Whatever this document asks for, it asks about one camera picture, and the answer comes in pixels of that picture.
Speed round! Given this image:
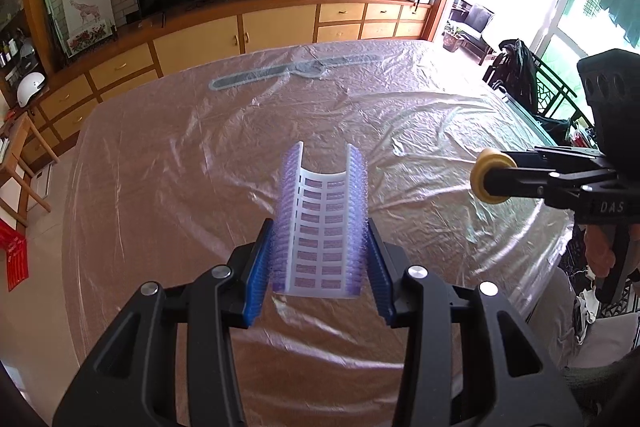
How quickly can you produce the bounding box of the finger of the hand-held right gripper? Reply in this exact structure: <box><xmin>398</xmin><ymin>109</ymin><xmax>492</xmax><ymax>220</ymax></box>
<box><xmin>482</xmin><ymin>167</ymin><xmax>601</xmax><ymax>198</ymax></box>
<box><xmin>510</xmin><ymin>147</ymin><xmax>613</xmax><ymax>175</ymax></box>

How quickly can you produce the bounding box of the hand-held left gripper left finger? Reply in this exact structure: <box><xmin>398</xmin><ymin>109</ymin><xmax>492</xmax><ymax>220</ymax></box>
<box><xmin>52</xmin><ymin>218</ymin><xmax>276</xmax><ymax>427</ymax></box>

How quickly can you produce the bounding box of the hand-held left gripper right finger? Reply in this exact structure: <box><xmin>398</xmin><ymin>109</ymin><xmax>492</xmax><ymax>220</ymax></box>
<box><xmin>367</xmin><ymin>219</ymin><xmax>586</xmax><ymax>427</ymax></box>

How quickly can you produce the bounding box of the yellow tape roll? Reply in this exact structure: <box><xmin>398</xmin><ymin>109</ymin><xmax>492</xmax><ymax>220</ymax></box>
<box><xmin>470</xmin><ymin>149</ymin><xmax>518</xmax><ymax>204</ymax></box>

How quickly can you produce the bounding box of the purple silicone brush mat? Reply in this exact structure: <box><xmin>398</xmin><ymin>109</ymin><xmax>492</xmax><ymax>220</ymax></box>
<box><xmin>270</xmin><ymin>141</ymin><xmax>370</xmax><ymax>300</ymax></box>

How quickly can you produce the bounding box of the person's right hand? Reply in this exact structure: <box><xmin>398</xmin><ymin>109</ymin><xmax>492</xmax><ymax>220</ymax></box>
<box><xmin>585</xmin><ymin>227</ymin><xmax>615</xmax><ymax>279</ymax></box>

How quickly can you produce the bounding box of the dark wooden chair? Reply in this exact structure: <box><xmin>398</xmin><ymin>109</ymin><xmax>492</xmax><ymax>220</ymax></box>
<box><xmin>482</xmin><ymin>51</ymin><xmax>597</xmax><ymax>148</ymax></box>

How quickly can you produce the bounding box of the black garment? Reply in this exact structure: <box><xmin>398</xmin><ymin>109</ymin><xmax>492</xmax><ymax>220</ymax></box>
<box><xmin>495</xmin><ymin>39</ymin><xmax>540</xmax><ymax>104</ymax></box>

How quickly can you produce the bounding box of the dark green hanging shirt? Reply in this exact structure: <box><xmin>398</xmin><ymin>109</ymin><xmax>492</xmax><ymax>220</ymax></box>
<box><xmin>600</xmin><ymin>0</ymin><xmax>640</xmax><ymax>48</ymax></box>

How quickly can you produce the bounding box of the potted plant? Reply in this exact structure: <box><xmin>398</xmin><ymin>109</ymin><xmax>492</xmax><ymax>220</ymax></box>
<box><xmin>442</xmin><ymin>22</ymin><xmax>469</xmax><ymax>54</ymax></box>

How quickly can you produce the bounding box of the dark cushioned sofa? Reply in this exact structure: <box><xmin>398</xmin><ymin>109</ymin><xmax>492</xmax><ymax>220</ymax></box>
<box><xmin>449</xmin><ymin>0</ymin><xmax>497</xmax><ymax>58</ymax></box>

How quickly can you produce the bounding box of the white cloth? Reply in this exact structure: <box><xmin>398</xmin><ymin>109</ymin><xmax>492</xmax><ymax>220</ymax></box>
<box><xmin>570</xmin><ymin>287</ymin><xmax>640</xmax><ymax>369</ymax></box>

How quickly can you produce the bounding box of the grey blue strip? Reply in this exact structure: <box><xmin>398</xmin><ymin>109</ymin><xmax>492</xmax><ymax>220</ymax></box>
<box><xmin>210</xmin><ymin>54</ymin><xmax>383</xmax><ymax>92</ymax></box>

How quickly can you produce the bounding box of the dark green cloth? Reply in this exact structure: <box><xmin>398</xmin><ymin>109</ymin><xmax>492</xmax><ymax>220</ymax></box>
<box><xmin>562</xmin><ymin>357</ymin><xmax>640</xmax><ymax>414</ymax></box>

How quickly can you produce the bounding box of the white floor appliance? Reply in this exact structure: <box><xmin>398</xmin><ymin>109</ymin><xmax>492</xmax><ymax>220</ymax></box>
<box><xmin>27</xmin><ymin>163</ymin><xmax>54</xmax><ymax>214</ymax></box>

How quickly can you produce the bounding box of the wooden sideboard cabinet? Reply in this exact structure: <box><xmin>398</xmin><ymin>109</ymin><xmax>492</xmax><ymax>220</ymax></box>
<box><xmin>20</xmin><ymin>0</ymin><xmax>433</xmax><ymax>162</ymax></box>

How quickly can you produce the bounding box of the red packet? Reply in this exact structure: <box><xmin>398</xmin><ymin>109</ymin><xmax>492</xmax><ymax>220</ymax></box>
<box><xmin>0</xmin><ymin>219</ymin><xmax>29</xmax><ymax>293</ymax></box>

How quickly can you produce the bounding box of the wooden stool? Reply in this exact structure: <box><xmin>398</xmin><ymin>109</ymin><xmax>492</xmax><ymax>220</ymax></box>
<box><xmin>0</xmin><ymin>112</ymin><xmax>53</xmax><ymax>228</ymax></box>

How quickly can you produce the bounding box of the red flower picture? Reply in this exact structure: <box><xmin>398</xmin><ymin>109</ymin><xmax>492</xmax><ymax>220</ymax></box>
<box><xmin>66</xmin><ymin>21</ymin><xmax>115</xmax><ymax>58</ymax></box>

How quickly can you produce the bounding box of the white helmet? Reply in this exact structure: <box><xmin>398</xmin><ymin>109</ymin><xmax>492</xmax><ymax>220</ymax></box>
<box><xmin>17</xmin><ymin>72</ymin><xmax>47</xmax><ymax>105</ymax></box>

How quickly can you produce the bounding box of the animal picture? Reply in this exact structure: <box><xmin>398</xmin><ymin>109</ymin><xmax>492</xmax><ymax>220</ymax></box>
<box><xmin>62</xmin><ymin>0</ymin><xmax>116</xmax><ymax>40</ymax></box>

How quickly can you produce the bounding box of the glass display cabinet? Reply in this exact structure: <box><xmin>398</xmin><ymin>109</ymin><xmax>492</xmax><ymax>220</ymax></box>
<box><xmin>0</xmin><ymin>0</ymin><xmax>51</xmax><ymax>82</ymax></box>

